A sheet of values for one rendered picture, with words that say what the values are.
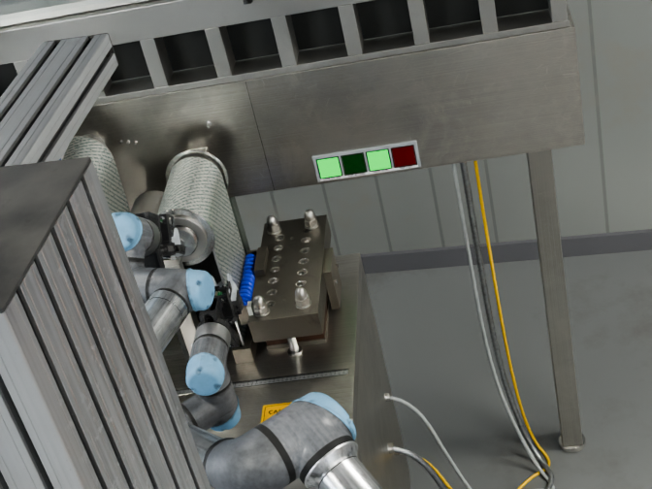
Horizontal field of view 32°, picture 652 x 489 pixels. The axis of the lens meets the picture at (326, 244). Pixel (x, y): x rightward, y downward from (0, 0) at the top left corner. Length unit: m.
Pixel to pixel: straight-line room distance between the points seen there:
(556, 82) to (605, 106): 1.37
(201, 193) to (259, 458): 0.77
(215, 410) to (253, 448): 0.40
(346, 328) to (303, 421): 0.71
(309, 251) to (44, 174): 1.63
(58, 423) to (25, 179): 0.26
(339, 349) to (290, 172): 0.45
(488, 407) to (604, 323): 0.54
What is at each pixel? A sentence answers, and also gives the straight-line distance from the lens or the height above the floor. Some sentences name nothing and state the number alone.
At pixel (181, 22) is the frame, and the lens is 2.64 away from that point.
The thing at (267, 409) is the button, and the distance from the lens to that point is 2.51.
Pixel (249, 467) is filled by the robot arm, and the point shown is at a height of 1.19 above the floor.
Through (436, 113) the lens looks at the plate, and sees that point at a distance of 2.69.
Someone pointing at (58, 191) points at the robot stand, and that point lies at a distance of 1.14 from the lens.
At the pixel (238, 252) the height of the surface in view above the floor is 1.07.
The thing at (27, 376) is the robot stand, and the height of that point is 1.95.
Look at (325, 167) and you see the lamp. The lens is 2.76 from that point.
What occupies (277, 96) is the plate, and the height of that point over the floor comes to 1.39.
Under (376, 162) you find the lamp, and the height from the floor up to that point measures 1.18.
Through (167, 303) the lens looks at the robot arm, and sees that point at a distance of 2.07.
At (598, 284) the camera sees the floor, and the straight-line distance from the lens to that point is 4.20.
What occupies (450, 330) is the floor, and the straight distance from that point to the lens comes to 4.08.
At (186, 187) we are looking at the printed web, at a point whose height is 1.31.
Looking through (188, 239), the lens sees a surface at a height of 1.26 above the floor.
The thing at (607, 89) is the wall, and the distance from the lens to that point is 4.02.
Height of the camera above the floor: 2.54
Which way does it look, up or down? 33 degrees down
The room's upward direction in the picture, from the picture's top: 14 degrees counter-clockwise
